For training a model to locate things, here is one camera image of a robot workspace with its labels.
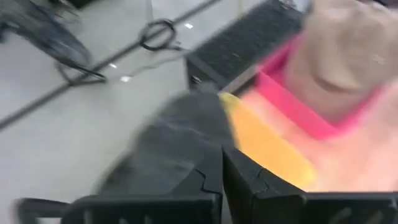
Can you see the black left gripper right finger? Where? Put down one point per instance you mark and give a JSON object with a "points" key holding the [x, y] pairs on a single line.
{"points": [[280, 208]]}

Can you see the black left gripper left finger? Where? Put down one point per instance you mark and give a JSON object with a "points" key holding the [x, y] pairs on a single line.
{"points": [[155, 211]]}

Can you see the dark grey baseball cap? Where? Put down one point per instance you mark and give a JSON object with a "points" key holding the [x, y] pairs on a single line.
{"points": [[180, 133]]}

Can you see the beige baseball cap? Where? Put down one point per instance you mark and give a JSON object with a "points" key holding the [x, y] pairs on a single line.
{"points": [[342, 56]]}

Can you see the yellow plastic bin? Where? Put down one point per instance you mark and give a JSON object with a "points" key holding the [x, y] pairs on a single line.
{"points": [[264, 143]]}

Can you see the pink plastic bin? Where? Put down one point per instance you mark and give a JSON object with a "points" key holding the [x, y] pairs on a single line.
{"points": [[289, 105]]}

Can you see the black office chair base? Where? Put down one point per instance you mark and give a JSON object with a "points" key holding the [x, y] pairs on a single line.
{"points": [[46, 34]]}

